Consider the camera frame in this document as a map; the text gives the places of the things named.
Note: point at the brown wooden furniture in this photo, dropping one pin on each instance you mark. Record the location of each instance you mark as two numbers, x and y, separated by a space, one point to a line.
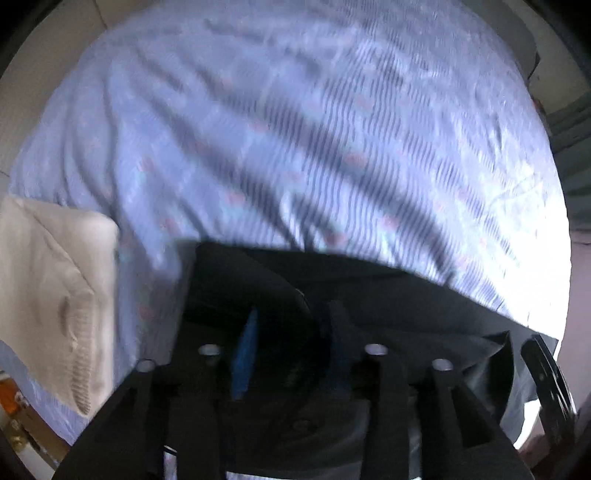
23 424

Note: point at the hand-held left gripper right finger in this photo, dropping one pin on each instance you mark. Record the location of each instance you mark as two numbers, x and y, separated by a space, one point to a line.
384 397

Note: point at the grey-green curtain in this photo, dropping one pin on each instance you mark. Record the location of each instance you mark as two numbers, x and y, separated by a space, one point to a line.
570 152

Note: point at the black pants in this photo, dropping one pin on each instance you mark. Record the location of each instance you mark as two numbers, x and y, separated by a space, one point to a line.
415 295

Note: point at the beige knit sweater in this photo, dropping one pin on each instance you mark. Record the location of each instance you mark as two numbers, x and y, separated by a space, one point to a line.
51 286

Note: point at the blue striped floral bed sheet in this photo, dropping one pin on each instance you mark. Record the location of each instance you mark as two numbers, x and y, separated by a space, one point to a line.
277 138

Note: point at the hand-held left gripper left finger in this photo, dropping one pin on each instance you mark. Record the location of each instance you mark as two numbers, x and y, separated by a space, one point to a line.
244 360

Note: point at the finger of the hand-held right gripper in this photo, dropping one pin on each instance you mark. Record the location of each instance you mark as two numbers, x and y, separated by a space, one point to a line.
551 383

